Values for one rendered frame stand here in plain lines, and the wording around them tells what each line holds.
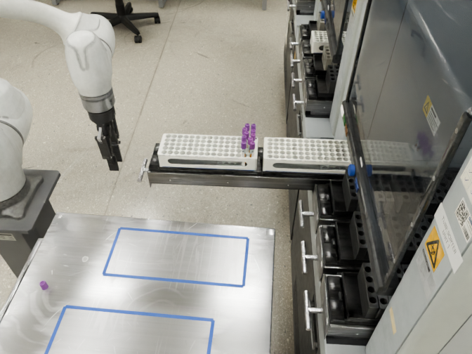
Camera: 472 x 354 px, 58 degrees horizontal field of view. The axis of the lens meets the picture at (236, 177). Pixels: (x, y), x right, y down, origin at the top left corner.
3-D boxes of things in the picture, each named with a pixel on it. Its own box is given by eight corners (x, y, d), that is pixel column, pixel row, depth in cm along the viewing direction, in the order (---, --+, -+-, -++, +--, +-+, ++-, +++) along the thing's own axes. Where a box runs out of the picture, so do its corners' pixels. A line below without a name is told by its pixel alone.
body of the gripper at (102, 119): (109, 114, 117) (115, 140, 123) (116, 97, 123) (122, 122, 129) (81, 114, 117) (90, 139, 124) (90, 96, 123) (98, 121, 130)
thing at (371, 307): (372, 322, 94) (378, 309, 90) (363, 321, 94) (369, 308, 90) (365, 276, 102) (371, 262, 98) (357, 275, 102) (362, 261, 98)
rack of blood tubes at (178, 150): (257, 151, 136) (258, 136, 131) (256, 173, 129) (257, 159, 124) (165, 147, 137) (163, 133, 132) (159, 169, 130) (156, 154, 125)
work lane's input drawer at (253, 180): (362, 166, 140) (368, 146, 134) (369, 198, 131) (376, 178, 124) (145, 158, 143) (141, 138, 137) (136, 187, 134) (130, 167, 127)
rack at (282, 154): (356, 155, 134) (360, 140, 130) (361, 178, 127) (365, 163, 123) (263, 152, 136) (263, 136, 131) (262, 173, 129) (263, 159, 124)
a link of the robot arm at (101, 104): (115, 79, 119) (119, 97, 123) (83, 78, 119) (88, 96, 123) (107, 98, 112) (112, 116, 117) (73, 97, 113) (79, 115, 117)
